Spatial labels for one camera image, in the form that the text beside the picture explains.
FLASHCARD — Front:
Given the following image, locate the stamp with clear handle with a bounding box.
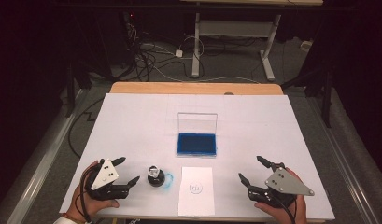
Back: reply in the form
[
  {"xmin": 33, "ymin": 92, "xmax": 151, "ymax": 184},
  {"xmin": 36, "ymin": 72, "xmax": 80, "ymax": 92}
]
[{"xmin": 147, "ymin": 165, "xmax": 166, "ymax": 188}]

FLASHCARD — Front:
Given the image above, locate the red wrist bracelet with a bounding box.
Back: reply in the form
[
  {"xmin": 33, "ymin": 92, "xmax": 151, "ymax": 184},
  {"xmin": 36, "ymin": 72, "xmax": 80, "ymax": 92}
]
[{"xmin": 61, "ymin": 212, "xmax": 87, "ymax": 224}]

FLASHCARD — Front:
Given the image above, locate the person's right hand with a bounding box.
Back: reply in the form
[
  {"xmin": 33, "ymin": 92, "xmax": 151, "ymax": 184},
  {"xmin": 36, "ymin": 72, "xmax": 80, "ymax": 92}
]
[{"xmin": 253, "ymin": 167, "xmax": 308, "ymax": 224}]

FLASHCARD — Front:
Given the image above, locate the large white table cover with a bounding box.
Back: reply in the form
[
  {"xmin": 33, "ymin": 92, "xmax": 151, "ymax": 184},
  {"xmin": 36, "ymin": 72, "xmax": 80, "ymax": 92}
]
[{"xmin": 59, "ymin": 92, "xmax": 336, "ymax": 221}]

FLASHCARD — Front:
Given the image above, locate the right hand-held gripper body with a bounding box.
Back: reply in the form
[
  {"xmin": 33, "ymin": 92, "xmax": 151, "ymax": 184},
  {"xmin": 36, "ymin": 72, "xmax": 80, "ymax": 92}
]
[{"xmin": 248, "ymin": 161, "xmax": 316, "ymax": 209}]

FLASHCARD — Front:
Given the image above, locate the black round stamp cap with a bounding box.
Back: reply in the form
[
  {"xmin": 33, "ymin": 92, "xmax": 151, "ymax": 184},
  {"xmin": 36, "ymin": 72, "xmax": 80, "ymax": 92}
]
[{"xmin": 147, "ymin": 173, "xmax": 166, "ymax": 188}]

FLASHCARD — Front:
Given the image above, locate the white paper sheet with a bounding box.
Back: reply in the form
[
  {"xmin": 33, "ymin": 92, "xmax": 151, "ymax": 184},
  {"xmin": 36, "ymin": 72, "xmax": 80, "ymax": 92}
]
[{"xmin": 177, "ymin": 166, "xmax": 216, "ymax": 217}]

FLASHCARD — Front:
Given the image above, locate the wooden table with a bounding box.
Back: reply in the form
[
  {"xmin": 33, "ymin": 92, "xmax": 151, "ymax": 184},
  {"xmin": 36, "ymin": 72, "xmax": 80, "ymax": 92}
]
[{"xmin": 66, "ymin": 81, "xmax": 327, "ymax": 224}]

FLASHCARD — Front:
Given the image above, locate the white floor cable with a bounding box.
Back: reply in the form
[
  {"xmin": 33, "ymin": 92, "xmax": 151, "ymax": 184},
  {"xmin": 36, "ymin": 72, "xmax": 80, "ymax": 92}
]
[{"xmin": 148, "ymin": 60, "xmax": 262, "ymax": 85}]

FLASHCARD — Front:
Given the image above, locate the small white floor box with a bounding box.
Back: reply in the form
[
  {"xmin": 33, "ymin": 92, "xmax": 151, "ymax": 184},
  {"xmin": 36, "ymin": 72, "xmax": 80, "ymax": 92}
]
[{"xmin": 300, "ymin": 39, "xmax": 315, "ymax": 52}]

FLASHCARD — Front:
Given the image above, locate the hand-held gripper black cable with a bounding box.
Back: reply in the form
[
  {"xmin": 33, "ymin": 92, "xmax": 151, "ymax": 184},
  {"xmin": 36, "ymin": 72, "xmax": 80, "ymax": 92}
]
[
  {"xmin": 271, "ymin": 190, "xmax": 297, "ymax": 224},
  {"xmin": 78, "ymin": 169, "xmax": 93, "ymax": 224}
]

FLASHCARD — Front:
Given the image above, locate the white metal frame desk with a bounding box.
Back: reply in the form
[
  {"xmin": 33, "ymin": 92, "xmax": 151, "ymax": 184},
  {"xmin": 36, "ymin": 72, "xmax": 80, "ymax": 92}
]
[{"xmin": 180, "ymin": 0, "xmax": 324, "ymax": 82}]

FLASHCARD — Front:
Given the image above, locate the left hand-held gripper black cable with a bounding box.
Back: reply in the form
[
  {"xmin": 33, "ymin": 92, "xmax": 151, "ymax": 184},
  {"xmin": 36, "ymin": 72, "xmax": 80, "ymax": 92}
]
[{"xmin": 78, "ymin": 169, "xmax": 93, "ymax": 224}]

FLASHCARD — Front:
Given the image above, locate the blue ink pad clear case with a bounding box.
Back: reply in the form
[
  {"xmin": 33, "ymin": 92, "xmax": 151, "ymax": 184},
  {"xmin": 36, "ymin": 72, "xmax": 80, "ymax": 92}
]
[{"xmin": 176, "ymin": 112, "xmax": 219, "ymax": 158}]

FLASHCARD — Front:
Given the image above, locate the right hand-held gripper black cable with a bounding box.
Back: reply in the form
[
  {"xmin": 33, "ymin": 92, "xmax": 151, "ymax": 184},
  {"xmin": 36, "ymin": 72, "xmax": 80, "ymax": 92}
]
[{"xmin": 271, "ymin": 190, "xmax": 297, "ymax": 224}]

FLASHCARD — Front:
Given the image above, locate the black floor cable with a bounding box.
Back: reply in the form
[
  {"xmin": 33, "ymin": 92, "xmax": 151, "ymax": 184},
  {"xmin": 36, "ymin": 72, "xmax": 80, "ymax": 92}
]
[{"xmin": 67, "ymin": 97, "xmax": 105, "ymax": 159}]

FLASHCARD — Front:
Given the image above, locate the person's left hand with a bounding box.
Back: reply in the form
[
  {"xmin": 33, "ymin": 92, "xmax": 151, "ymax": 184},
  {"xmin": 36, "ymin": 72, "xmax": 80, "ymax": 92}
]
[{"xmin": 66, "ymin": 160, "xmax": 120, "ymax": 223}]

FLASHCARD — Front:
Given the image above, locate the grey metal floor rail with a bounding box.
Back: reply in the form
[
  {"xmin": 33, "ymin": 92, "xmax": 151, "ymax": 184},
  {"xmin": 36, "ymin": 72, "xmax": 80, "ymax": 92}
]
[
  {"xmin": 5, "ymin": 89, "xmax": 89, "ymax": 224},
  {"xmin": 306, "ymin": 96, "xmax": 381, "ymax": 224}
]

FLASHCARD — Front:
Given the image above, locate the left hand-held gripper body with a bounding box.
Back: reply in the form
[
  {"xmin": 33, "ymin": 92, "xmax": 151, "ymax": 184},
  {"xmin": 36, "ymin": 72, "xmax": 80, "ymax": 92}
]
[{"xmin": 85, "ymin": 158, "xmax": 131, "ymax": 201}]

